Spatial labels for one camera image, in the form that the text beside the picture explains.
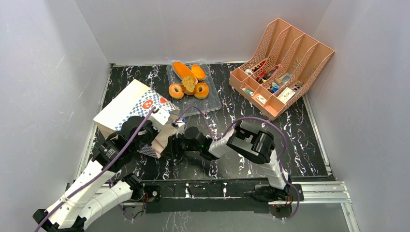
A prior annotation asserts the sugared orange fake donut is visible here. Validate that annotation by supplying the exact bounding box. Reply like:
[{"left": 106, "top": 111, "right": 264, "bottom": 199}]
[{"left": 168, "top": 83, "right": 184, "bottom": 100}]

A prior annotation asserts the pink file organizer rack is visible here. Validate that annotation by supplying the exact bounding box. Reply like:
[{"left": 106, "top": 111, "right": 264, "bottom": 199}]
[{"left": 229, "top": 18, "right": 335, "bottom": 120}]

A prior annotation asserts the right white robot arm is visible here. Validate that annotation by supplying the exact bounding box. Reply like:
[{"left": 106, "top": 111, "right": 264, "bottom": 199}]
[{"left": 161, "top": 120, "right": 292, "bottom": 200}]

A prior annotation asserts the pink sugared bread slice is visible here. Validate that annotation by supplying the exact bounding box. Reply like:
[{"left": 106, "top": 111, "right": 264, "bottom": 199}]
[{"left": 173, "top": 61, "right": 198, "bottom": 84}]

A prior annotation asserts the round orange fake bun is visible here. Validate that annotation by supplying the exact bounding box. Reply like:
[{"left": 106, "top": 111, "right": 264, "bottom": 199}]
[{"left": 191, "top": 64, "right": 206, "bottom": 81}]

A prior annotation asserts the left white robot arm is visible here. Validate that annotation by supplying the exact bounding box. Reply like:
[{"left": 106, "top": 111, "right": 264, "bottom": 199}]
[{"left": 33, "top": 116, "right": 159, "bottom": 232}]

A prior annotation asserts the brown checkered paper bag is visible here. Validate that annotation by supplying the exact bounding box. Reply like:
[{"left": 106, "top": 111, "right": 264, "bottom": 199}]
[{"left": 93, "top": 80, "right": 186, "bottom": 159}]

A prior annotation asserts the clear plastic tray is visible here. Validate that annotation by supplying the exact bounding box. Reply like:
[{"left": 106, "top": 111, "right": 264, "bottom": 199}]
[{"left": 166, "top": 63, "right": 221, "bottom": 116}]

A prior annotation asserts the small yellow fake bread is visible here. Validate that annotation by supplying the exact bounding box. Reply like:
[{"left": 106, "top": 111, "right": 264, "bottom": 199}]
[{"left": 180, "top": 76, "right": 196, "bottom": 95}]

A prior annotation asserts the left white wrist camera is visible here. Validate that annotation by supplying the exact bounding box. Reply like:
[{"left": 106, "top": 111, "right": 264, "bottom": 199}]
[{"left": 148, "top": 108, "right": 170, "bottom": 131}]

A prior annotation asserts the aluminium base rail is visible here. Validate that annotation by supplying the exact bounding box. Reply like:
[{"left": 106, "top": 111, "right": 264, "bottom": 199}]
[{"left": 56, "top": 181, "right": 361, "bottom": 232}]

